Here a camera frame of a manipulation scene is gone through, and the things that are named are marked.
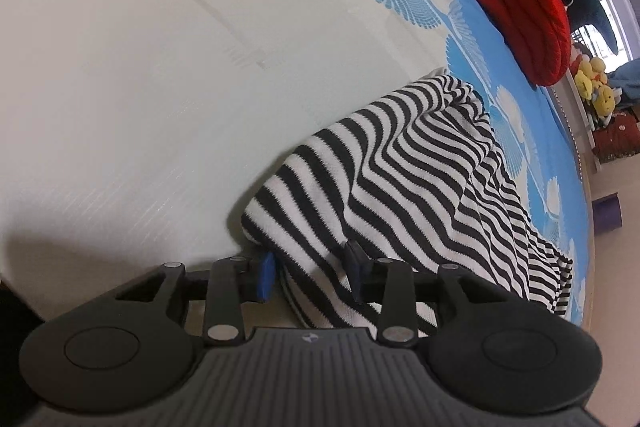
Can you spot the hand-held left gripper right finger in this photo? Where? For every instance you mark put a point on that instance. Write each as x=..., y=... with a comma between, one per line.
x=355, y=269

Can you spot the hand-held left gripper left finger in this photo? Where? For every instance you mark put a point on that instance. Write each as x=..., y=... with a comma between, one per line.
x=266, y=274

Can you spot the black and white striped shirt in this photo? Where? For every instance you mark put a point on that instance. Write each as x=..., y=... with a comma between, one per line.
x=400, y=177

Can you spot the blue and cream printed bedsheet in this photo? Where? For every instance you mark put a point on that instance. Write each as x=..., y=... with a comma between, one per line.
x=150, y=82

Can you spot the purple box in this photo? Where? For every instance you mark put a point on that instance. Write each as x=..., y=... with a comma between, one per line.
x=607, y=214

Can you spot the dark red bag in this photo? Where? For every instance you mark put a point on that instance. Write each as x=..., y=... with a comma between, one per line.
x=617, y=139

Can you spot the yellow plush toy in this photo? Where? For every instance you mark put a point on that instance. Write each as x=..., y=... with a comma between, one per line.
x=604, y=99
x=586, y=79

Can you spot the light blue cloth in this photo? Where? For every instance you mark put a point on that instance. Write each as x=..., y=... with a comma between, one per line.
x=627, y=82

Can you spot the white bed rail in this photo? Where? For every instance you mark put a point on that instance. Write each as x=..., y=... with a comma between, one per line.
x=585, y=127

